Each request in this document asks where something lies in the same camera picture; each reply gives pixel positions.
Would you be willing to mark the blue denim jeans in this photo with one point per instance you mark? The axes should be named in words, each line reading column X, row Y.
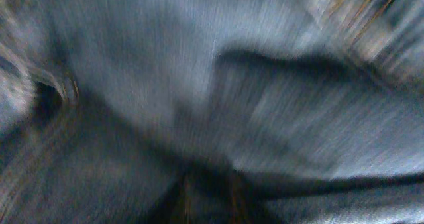
column 211, row 111

